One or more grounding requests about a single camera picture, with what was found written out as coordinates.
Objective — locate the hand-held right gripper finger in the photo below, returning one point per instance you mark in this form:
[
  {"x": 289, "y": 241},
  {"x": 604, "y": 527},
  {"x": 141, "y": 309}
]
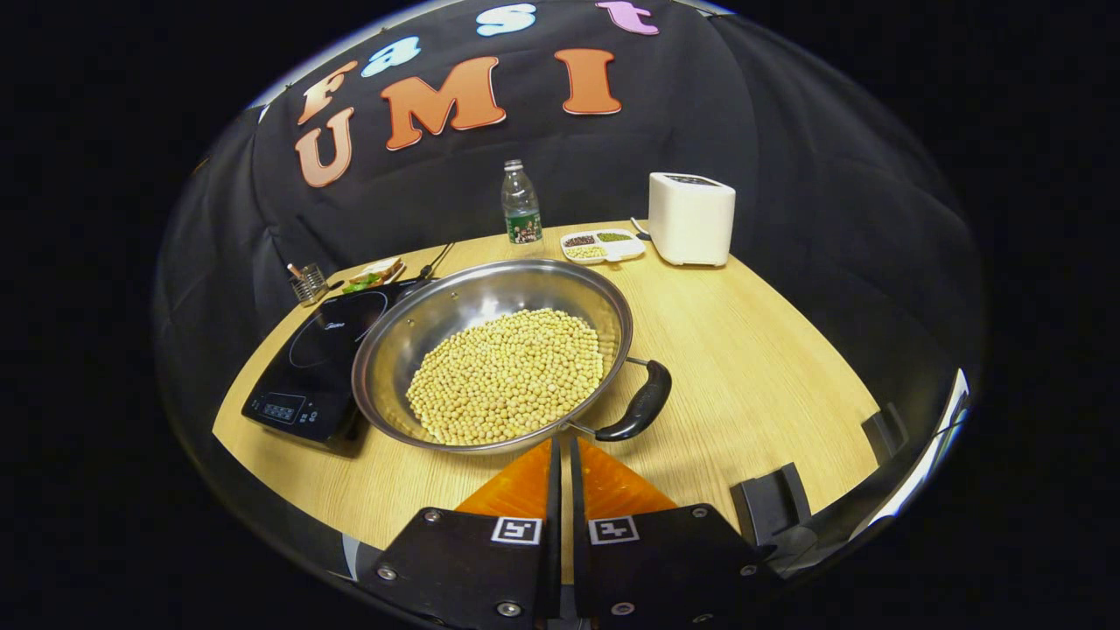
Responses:
[
  {"x": 577, "y": 525},
  {"x": 556, "y": 525}
]

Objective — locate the pile of soybeans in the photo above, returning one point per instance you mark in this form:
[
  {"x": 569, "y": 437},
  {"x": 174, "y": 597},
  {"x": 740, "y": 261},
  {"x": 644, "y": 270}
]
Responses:
[{"x": 507, "y": 376}]

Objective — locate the black induction cooktop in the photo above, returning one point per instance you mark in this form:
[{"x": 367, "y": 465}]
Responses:
[{"x": 306, "y": 367}]

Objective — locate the white divided dish of beans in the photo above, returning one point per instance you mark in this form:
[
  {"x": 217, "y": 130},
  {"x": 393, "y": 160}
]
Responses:
[{"x": 604, "y": 247}]

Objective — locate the sandwich with lettuce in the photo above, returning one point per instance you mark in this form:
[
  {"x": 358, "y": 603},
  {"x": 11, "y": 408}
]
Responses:
[{"x": 376, "y": 273}]

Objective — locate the clear plastic water bottle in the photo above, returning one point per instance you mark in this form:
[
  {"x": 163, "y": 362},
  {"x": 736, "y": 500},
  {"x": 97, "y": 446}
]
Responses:
[{"x": 522, "y": 210}]

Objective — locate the white toaster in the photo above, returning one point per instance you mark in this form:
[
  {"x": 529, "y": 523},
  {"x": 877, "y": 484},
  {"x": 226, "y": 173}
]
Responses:
[{"x": 691, "y": 219}]

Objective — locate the thin white-tipped stick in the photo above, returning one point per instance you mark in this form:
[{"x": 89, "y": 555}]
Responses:
[{"x": 294, "y": 271}]

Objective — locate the black backdrop cloth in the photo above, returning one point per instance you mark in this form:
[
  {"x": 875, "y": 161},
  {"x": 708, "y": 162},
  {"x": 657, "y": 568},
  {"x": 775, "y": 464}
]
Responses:
[{"x": 744, "y": 114}]

